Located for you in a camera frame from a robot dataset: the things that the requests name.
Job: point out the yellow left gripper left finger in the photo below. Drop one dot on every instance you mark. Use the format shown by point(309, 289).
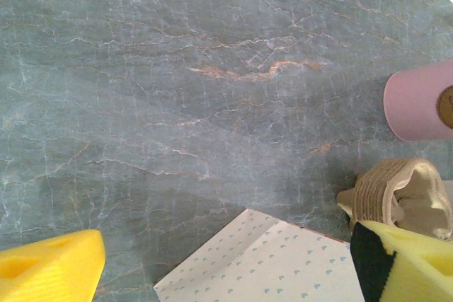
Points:
point(49, 266)

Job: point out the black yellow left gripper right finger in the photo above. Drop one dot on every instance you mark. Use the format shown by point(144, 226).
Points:
point(407, 270)

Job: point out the stack of cardboard cup carriers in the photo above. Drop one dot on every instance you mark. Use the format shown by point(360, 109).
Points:
point(375, 189)

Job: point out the pink cup with brown label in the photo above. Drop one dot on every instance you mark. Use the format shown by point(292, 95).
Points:
point(414, 107)

